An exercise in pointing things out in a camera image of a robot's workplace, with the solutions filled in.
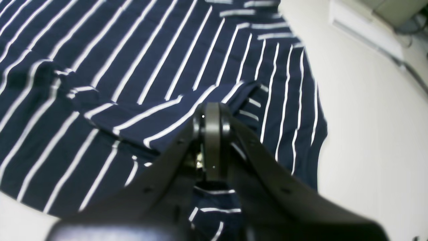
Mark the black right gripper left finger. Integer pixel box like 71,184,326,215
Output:
47,103,214,241

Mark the navy white striped T-shirt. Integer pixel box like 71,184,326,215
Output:
0,0,328,241

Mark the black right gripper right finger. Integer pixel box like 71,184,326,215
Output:
214,103,388,241

